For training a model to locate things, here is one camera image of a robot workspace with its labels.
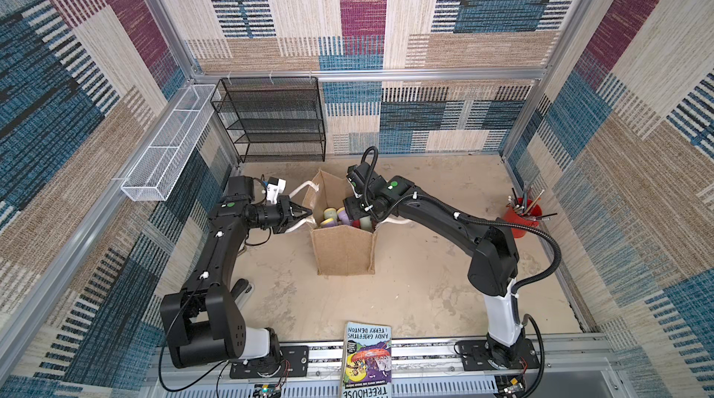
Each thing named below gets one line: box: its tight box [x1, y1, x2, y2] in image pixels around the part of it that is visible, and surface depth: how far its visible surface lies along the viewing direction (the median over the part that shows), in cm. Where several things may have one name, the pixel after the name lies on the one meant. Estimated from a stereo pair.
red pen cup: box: [502, 198, 543, 239], surface depth 93 cm
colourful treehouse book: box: [342, 321, 393, 398], surface depth 73 cm
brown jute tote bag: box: [302, 169, 377, 276], surface depth 82 cm
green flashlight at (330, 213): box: [323, 207, 338, 220], surface depth 96 cm
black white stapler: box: [230, 278, 255, 312], surface depth 85 cm
